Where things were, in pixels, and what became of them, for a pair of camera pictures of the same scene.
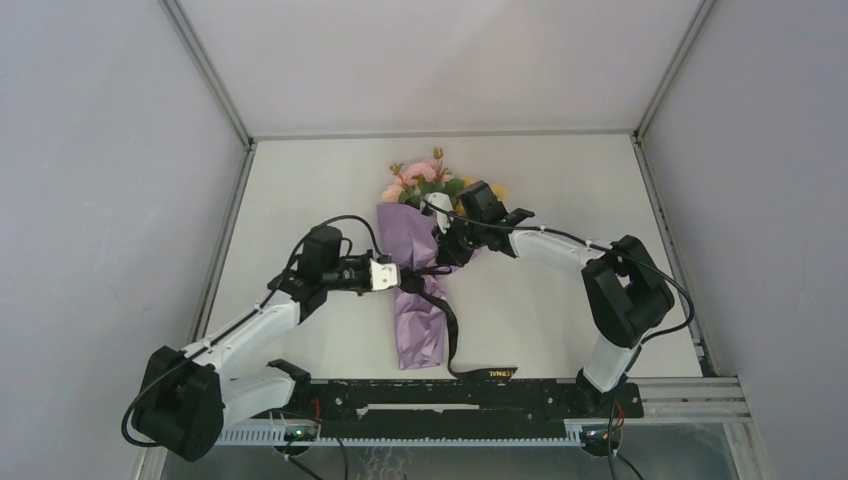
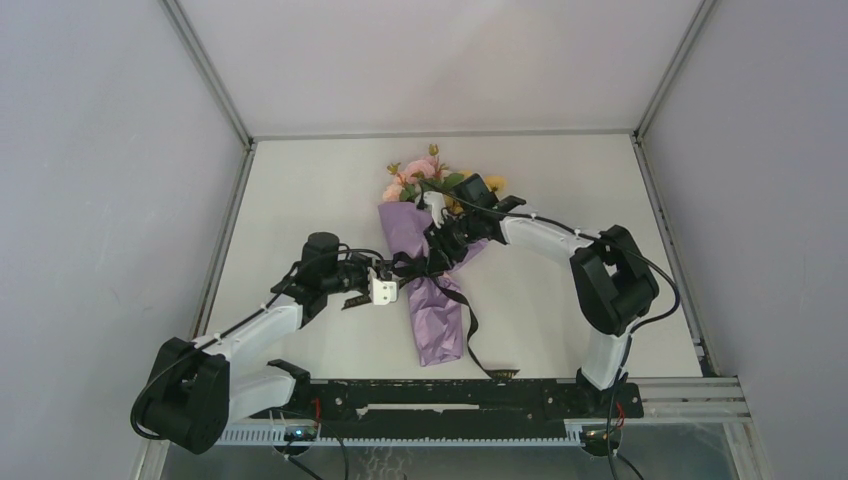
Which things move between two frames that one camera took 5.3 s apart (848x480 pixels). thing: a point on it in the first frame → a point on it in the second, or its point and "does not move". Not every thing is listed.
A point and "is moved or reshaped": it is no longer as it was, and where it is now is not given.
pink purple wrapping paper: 421,337 is moved or reshaped
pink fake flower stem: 399,192 does not move
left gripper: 365,259 does not move
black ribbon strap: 413,278 → 408,266
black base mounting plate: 460,408 does not move
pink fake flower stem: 426,177 is moved or reshaped
